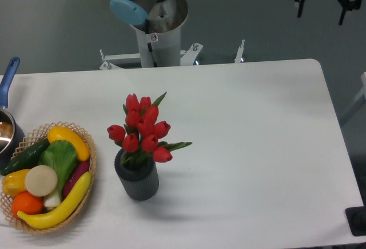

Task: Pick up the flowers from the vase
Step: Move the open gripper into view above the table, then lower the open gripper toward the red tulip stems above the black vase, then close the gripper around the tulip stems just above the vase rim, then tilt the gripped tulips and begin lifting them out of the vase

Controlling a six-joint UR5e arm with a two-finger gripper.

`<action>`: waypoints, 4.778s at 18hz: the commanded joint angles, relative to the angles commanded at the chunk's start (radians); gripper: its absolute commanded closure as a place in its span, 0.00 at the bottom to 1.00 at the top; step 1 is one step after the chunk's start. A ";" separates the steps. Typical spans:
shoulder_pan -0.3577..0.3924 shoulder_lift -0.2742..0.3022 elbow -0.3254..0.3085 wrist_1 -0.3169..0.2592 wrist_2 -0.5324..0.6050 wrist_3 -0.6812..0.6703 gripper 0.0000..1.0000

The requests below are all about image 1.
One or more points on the red tulip bouquet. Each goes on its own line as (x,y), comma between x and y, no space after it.
(140,138)

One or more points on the dark grey ribbed vase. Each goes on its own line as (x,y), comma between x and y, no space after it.
(140,184)

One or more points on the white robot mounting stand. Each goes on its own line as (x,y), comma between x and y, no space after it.
(155,50)

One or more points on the black device at table edge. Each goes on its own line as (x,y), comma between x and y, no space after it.
(356,220)

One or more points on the purple sweet potato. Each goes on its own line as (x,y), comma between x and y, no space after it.
(80,169)

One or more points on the yellow squash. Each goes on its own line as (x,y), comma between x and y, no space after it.
(64,133)

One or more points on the green bok choy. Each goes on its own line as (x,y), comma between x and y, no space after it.
(62,157)

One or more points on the woven wicker basket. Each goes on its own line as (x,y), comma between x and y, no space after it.
(33,137)

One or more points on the green cucumber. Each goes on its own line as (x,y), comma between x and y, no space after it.
(26,159)

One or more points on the beige round bun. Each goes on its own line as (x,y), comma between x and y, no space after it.
(41,180)

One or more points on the yellow bell pepper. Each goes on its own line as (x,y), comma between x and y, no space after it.
(14,183)

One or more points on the yellow banana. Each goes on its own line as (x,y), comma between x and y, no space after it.
(64,210)

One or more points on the orange fruit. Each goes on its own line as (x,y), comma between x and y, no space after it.
(27,203)

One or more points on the white frame at right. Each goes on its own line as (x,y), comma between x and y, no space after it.
(357,102)

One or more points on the blue handled saucepan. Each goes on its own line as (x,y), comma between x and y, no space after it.
(11,132)

